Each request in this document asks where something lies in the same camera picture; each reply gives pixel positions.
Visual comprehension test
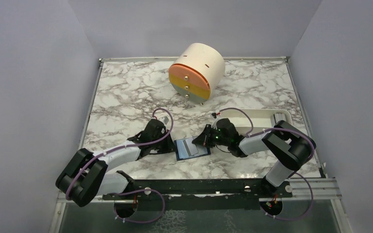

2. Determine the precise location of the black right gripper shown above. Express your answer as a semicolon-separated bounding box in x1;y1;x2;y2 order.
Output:
192;124;230;148

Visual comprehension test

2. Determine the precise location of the blue card holder wallet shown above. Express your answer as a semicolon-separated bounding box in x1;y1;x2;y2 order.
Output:
174;136;211;161

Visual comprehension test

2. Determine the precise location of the white rectangular plastic tray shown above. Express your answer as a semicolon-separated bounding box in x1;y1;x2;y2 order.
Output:
220;109;292;135

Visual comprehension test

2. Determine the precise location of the stack of white cards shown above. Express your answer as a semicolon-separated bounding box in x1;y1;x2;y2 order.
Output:
270;113;287;126

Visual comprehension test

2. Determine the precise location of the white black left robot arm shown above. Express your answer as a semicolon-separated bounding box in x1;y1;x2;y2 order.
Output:
55;116;175;207

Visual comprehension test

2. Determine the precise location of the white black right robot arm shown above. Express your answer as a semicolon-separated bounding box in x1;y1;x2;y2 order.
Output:
192;118;317;198

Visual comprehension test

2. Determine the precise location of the round beige drawer cabinet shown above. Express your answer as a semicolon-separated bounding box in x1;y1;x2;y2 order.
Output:
168;43;225;104

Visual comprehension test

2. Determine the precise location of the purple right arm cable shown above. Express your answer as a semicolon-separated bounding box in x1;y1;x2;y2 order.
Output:
211;107;317;162

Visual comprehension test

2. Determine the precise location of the black metal base rail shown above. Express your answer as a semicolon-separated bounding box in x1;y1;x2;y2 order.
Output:
102;178;293;211

